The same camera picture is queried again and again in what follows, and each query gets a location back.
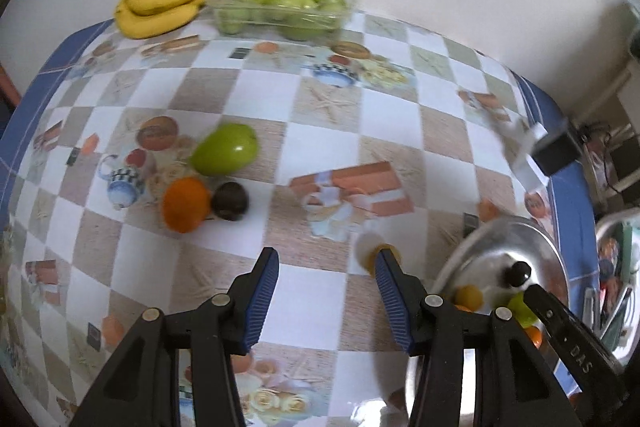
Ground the green mango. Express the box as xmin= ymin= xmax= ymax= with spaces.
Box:
xmin=189 ymin=124 xmax=259 ymax=176
xmin=508 ymin=291 xmax=538 ymax=329

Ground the orange beside plum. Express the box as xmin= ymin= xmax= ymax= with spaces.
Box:
xmin=160 ymin=176 xmax=212 ymax=234

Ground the white shelf unit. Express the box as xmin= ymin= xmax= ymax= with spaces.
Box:
xmin=574 ymin=1 xmax=640 ymax=208

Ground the checkered picture tablecloth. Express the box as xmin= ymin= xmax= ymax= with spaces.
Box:
xmin=1 ymin=13 xmax=598 ymax=426

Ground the clear box of green fruit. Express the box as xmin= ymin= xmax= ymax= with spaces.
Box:
xmin=206 ymin=0 xmax=358 ymax=42

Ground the silver metal tray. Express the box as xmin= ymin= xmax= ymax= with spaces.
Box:
xmin=405 ymin=217 xmax=570 ymax=426

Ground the black charging cable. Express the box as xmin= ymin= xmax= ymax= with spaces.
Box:
xmin=579 ymin=120 xmax=626 ymax=212

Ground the brown kiwi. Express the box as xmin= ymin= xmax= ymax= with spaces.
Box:
xmin=362 ymin=244 xmax=401 ymax=277
xmin=454 ymin=284 xmax=484 ymax=312

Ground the black power adapter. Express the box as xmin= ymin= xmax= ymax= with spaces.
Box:
xmin=532 ymin=127 xmax=582 ymax=176

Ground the dark plum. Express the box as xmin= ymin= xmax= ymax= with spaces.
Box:
xmin=503 ymin=261 xmax=532 ymax=288
xmin=210 ymin=181 xmax=250 ymax=221

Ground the dark plum beside orange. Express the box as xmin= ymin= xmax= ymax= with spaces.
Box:
xmin=210 ymin=181 xmax=250 ymax=221

